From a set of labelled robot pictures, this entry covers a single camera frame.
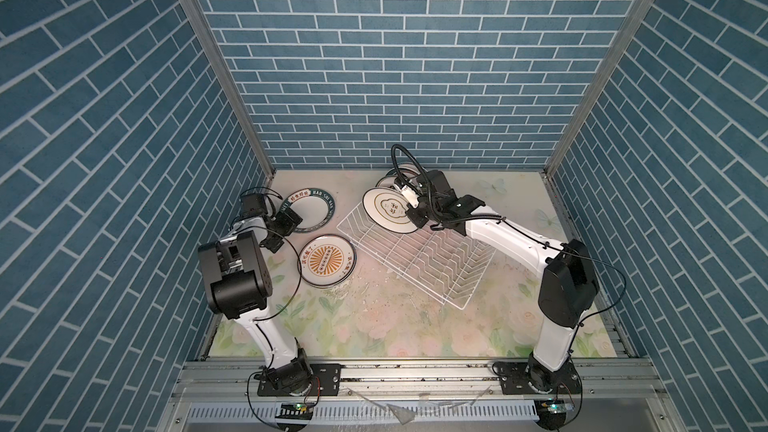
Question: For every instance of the small orange sunburst plate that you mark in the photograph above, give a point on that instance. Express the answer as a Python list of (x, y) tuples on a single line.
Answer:
[(327, 261)]

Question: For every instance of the large red-lettered plate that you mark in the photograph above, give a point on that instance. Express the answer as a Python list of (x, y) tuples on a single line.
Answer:
[(394, 182), (408, 170)]

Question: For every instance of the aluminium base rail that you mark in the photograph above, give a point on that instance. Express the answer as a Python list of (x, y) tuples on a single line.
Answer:
[(624, 394)]

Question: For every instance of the back large red-lettered plate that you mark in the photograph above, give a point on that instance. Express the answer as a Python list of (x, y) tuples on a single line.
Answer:
[(408, 170)]

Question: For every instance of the circuit board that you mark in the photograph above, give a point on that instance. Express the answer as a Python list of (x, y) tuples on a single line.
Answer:
[(294, 411), (552, 414)]

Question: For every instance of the white wire dish rack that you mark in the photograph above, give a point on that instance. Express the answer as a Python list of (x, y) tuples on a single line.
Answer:
[(444, 264)]

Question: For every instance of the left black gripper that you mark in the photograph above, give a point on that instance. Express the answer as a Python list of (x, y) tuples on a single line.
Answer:
[(285, 226)]

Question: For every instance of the left circuit board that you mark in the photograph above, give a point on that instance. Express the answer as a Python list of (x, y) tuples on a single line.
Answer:
[(294, 411)]

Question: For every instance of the large cloud-motif plate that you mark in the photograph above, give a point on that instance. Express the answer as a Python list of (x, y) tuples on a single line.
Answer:
[(388, 209)]

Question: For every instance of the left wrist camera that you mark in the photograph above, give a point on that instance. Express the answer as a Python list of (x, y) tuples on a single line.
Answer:
[(254, 205)]

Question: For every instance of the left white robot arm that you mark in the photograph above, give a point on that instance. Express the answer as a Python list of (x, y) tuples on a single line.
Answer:
[(238, 284)]

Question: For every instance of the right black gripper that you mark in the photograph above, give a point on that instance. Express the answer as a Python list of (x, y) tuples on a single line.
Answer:
[(416, 219)]

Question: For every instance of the right circuit board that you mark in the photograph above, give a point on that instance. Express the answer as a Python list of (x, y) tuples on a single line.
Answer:
[(552, 414)]

